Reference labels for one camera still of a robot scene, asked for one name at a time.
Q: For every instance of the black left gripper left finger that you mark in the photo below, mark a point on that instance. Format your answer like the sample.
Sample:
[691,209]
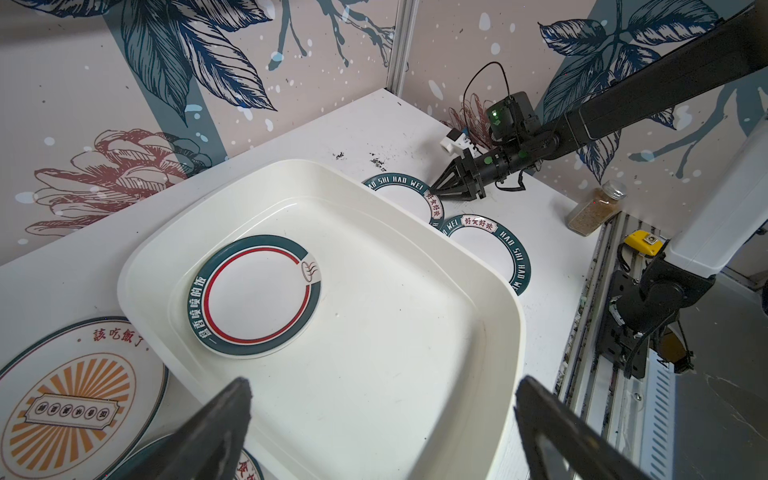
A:
[209,444]

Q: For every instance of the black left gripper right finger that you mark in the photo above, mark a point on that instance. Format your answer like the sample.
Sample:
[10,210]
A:
[559,445]

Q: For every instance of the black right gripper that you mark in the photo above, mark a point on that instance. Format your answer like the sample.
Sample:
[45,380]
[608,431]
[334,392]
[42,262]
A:
[518,140]

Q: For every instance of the green rim plate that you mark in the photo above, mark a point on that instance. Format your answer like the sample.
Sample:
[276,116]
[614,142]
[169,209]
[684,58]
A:
[411,194]
[247,467]
[494,244]

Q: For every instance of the green red ring plate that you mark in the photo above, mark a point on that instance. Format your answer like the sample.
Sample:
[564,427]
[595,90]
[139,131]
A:
[253,296]

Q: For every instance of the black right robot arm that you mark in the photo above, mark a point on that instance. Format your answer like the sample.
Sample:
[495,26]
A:
[687,265]

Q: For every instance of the white plastic bin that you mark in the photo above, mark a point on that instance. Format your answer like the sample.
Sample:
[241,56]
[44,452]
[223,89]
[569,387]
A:
[408,367]

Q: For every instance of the orange sunburst plate upper left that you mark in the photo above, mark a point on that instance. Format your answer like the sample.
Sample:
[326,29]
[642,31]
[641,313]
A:
[75,403]

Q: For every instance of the glass spice jar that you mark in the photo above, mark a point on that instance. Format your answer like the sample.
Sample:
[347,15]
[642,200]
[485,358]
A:
[602,204]

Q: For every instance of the yellow tape measure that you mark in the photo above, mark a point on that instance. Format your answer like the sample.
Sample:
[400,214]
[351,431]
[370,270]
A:
[644,243]

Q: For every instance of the aluminium rail front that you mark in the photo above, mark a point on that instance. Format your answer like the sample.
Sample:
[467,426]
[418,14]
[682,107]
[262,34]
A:
[635,416]

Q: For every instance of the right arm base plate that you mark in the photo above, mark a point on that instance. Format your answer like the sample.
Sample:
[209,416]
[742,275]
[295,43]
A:
[626,328]

